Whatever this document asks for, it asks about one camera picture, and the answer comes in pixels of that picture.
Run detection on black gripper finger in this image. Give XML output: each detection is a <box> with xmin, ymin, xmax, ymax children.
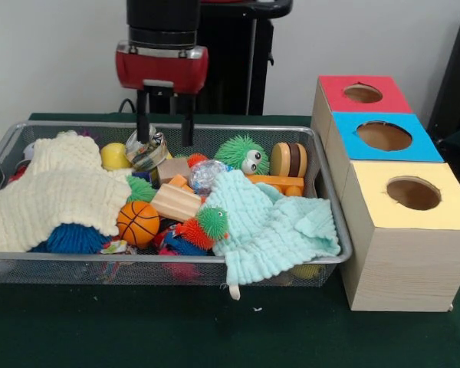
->
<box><xmin>136</xmin><ymin>90</ymin><xmax>151</xmax><ymax>143</ymax></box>
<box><xmin>180</xmin><ymin>94</ymin><xmax>196</xmax><ymax>148</ymax></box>

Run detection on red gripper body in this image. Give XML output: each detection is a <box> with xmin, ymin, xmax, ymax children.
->
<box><xmin>115</xmin><ymin>48</ymin><xmax>209</xmax><ymax>96</ymax></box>

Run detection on multicoloured knotted rope toy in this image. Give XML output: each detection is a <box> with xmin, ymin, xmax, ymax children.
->
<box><xmin>99</xmin><ymin>238</ymin><xmax>138</xmax><ymax>257</ymax></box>

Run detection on clear mesh bin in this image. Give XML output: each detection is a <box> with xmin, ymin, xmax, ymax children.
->
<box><xmin>0</xmin><ymin>120</ymin><xmax>354</xmax><ymax>288</ymax></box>

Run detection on wooden box with three holes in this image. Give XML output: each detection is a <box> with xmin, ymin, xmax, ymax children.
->
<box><xmin>310</xmin><ymin>74</ymin><xmax>460</xmax><ymax>314</ymax></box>

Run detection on yellow ball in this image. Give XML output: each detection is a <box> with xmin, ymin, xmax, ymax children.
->
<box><xmin>100</xmin><ymin>142</ymin><xmax>133</xmax><ymax>172</ymax></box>

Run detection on green spiky ball with eyes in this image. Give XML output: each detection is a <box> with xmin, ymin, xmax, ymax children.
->
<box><xmin>214</xmin><ymin>133</ymin><xmax>271</xmax><ymax>176</ymax></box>

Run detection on clear glitter ball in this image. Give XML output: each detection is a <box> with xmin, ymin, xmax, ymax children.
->
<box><xmin>189</xmin><ymin>159</ymin><xmax>230</xmax><ymax>197</ymax></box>

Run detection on ridged wooden block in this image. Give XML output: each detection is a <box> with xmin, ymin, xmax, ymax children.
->
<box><xmin>149</xmin><ymin>182</ymin><xmax>202</xmax><ymax>222</ymax></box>

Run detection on green and orange spiky caterpillar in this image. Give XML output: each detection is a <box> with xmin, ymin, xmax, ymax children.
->
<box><xmin>174</xmin><ymin>205</ymin><xmax>230</xmax><ymax>249</ymax></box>

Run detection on wooden striped burger toy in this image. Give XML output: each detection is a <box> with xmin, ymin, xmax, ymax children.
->
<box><xmin>271</xmin><ymin>141</ymin><xmax>309</xmax><ymax>178</ymax></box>

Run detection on small orange basketball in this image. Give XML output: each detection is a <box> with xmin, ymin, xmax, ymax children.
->
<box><xmin>117</xmin><ymin>201</ymin><xmax>161</xmax><ymax>248</ymax></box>

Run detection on cream muslin cloth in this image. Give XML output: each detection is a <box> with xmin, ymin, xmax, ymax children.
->
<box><xmin>0</xmin><ymin>130</ymin><xmax>133</xmax><ymax>254</ymax></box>

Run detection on mint green muslin cloth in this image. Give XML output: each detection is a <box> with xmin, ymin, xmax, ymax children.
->
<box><xmin>201</xmin><ymin>168</ymin><xmax>343</xmax><ymax>302</ymax></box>

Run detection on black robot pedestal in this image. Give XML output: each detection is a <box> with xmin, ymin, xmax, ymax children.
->
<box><xmin>149</xmin><ymin>0</ymin><xmax>294</xmax><ymax>116</ymax></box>

